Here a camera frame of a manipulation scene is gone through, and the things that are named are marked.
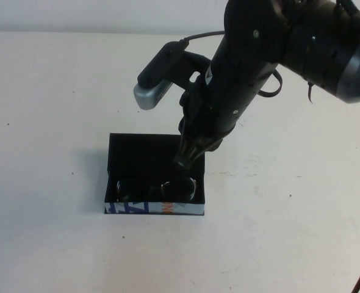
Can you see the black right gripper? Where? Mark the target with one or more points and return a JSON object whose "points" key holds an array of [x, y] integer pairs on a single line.
{"points": [[225, 103]]}

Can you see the dark framed glasses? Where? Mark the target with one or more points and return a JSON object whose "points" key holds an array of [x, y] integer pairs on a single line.
{"points": [[180, 190]]}

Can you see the black glasses case printed side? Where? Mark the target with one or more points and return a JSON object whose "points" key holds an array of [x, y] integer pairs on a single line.
{"points": [[137, 158]]}

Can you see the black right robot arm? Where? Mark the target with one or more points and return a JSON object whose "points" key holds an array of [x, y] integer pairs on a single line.
{"points": [[320, 45]]}

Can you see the black zip tie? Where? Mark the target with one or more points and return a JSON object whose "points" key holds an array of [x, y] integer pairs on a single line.
{"points": [[309, 91]]}

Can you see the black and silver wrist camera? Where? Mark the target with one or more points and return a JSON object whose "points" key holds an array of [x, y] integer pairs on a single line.
{"points": [[155, 82]]}

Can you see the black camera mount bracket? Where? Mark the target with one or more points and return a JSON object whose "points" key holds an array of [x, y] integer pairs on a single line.
{"points": [[186, 67]]}

